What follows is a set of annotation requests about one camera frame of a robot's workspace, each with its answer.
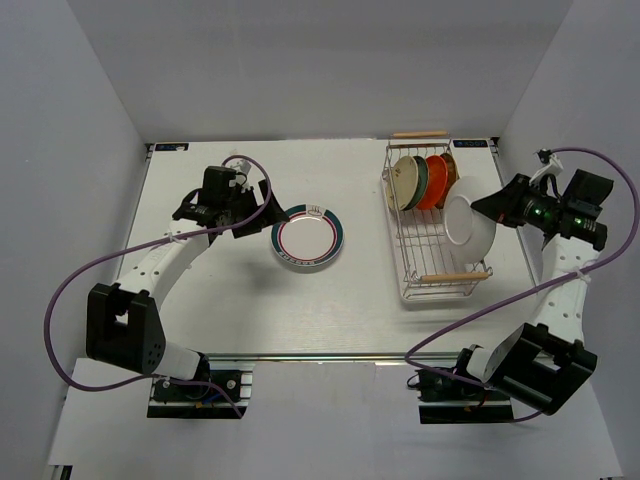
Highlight white wire dish rack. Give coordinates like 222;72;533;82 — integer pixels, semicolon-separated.
381;131;493;303

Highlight brown plate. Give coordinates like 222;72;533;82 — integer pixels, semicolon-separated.
435;152;459;209

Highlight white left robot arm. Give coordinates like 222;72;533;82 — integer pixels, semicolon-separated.
86;155;289;399

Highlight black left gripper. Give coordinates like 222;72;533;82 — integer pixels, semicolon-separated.
223;180;289;239

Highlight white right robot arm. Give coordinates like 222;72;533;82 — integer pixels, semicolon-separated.
451;170;613;415

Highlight cream plate with print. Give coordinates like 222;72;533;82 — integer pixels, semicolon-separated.
387;155;418;211

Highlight white plate green red rim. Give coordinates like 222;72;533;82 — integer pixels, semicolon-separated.
270;204;345;271

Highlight plain white bowl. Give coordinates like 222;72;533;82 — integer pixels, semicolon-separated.
443;176;496;264

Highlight dark green plate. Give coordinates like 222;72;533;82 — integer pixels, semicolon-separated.
409;156;429;209

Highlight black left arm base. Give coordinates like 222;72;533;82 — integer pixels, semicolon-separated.
147;358;253;420

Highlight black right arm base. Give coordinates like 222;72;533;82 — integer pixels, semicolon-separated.
406;349;515;425

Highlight orange plate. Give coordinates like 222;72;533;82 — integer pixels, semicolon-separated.
417;155;449;210

